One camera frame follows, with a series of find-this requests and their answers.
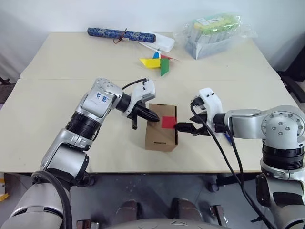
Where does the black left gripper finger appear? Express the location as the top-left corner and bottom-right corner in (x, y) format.
(140, 114), (158, 123)
(142, 107), (160, 120)

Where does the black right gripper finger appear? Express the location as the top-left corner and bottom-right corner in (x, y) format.
(189, 113), (207, 124)
(174, 122), (199, 135)

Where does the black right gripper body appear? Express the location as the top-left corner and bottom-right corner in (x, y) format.
(193, 112), (216, 137)

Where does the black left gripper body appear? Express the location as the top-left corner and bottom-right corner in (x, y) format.
(126, 102), (148, 131)

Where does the brown cardboard box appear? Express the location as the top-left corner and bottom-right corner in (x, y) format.
(144, 103), (180, 153)

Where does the red tape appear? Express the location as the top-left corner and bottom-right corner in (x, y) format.
(161, 116), (177, 128)

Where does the yellow floor item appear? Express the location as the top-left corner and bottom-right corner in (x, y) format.
(0, 178), (10, 203)

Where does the colourful paper pinwheel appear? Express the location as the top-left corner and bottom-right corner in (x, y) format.
(139, 44), (180, 78)

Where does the black table caster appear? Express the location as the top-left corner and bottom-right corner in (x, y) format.
(206, 182), (220, 193)
(82, 174), (96, 187)

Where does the white plastic pencil case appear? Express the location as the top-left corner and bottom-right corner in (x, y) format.
(140, 31), (176, 53)

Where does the blue patterned scroll tube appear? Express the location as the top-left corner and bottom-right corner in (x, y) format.
(86, 26), (157, 44)

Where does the clear bag of packages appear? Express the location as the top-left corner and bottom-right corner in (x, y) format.
(172, 12), (259, 61)

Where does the dark rounded robot foot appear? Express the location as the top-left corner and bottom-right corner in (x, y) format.
(171, 198), (203, 223)
(115, 199), (144, 229)

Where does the grey robot torso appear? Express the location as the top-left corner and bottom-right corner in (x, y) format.
(104, 217), (230, 229)

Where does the black chair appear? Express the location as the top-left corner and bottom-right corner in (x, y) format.
(278, 33), (305, 104)

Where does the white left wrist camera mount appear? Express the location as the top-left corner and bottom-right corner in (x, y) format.
(121, 79), (157, 118)

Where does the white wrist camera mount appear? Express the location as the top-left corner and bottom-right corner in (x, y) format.
(198, 87), (225, 127)
(121, 79), (157, 118)

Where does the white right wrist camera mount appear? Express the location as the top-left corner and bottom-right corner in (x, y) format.
(198, 87), (225, 127)

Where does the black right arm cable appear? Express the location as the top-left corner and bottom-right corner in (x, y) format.
(189, 96), (276, 229)

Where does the black table frame bar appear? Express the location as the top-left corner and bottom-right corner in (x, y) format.
(215, 172), (263, 187)

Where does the metal floor bracket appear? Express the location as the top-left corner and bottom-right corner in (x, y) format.
(209, 204), (226, 223)

